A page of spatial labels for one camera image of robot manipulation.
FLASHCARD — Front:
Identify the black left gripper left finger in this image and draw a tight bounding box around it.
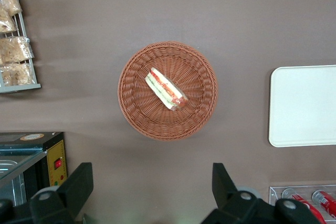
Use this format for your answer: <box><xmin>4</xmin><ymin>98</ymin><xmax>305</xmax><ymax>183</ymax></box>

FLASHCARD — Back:
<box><xmin>0</xmin><ymin>162</ymin><xmax>94</xmax><ymax>224</ymax></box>

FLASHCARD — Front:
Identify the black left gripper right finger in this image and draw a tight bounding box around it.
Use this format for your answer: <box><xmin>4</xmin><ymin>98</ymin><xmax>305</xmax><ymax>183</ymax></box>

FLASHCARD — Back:
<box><xmin>201</xmin><ymin>162</ymin><xmax>320</xmax><ymax>224</ymax></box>

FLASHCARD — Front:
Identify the cream plastic tray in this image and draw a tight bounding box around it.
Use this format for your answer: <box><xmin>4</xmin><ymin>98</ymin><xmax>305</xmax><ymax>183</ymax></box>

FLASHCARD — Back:
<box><xmin>268</xmin><ymin>65</ymin><xmax>336</xmax><ymax>148</ymax></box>

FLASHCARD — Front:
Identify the black food warmer yellow panel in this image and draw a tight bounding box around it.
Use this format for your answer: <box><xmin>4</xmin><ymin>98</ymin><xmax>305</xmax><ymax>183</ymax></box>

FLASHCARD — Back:
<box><xmin>0</xmin><ymin>131</ymin><xmax>68</xmax><ymax>208</ymax></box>

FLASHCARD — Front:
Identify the clear acrylic bottle rack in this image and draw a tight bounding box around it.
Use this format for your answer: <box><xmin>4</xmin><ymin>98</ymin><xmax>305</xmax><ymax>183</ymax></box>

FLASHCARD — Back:
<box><xmin>269</xmin><ymin>184</ymin><xmax>336</xmax><ymax>224</ymax></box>

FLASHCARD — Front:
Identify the red cola bottle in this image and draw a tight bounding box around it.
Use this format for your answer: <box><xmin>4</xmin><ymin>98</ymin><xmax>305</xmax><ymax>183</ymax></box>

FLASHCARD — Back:
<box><xmin>282</xmin><ymin>188</ymin><xmax>328</xmax><ymax>224</ymax></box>
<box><xmin>311</xmin><ymin>189</ymin><xmax>336</xmax><ymax>213</ymax></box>

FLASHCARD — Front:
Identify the wrapped triangle sandwich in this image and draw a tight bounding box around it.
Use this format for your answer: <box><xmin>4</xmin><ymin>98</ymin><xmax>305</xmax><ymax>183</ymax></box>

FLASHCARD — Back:
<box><xmin>145</xmin><ymin>67</ymin><xmax>189</xmax><ymax>112</ymax></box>

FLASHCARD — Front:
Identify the round brown wicker basket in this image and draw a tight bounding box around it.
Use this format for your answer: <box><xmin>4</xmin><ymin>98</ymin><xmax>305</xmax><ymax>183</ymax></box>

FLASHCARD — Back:
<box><xmin>117</xmin><ymin>40</ymin><xmax>219</xmax><ymax>142</ymax></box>

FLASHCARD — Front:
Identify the clear bag of crackers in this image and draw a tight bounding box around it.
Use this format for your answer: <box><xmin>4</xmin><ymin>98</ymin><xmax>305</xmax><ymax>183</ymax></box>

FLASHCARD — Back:
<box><xmin>0</xmin><ymin>36</ymin><xmax>35</xmax><ymax>65</ymax></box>
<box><xmin>0</xmin><ymin>62</ymin><xmax>35</xmax><ymax>87</ymax></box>
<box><xmin>0</xmin><ymin>8</ymin><xmax>18</xmax><ymax>34</ymax></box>
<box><xmin>0</xmin><ymin>0</ymin><xmax>22</xmax><ymax>16</ymax></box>

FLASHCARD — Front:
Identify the grey wire snack rack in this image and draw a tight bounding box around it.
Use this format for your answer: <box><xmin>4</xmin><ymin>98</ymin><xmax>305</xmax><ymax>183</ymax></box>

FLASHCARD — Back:
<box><xmin>0</xmin><ymin>0</ymin><xmax>42</xmax><ymax>93</ymax></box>

